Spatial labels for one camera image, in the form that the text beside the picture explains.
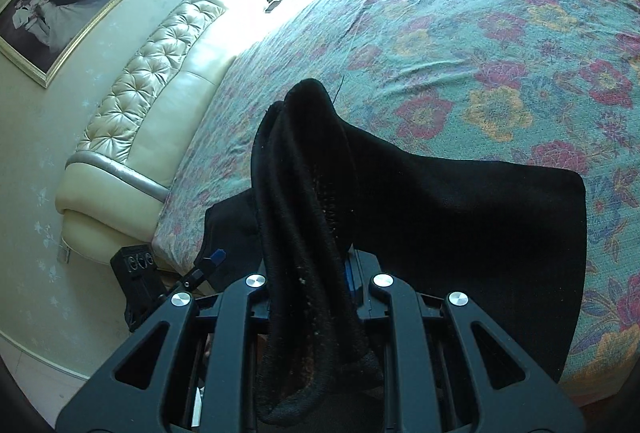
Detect framed black white picture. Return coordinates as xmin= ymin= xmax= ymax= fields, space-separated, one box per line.
xmin=1 ymin=0 xmax=122 ymax=89

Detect black pants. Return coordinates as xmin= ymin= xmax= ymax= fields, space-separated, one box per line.
xmin=200 ymin=80 xmax=587 ymax=432

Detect floral green bedspread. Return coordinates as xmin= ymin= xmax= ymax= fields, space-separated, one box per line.
xmin=152 ymin=0 xmax=639 ymax=405

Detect cream tufted headboard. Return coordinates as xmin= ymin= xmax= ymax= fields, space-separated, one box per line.
xmin=55 ymin=0 xmax=268 ymax=264

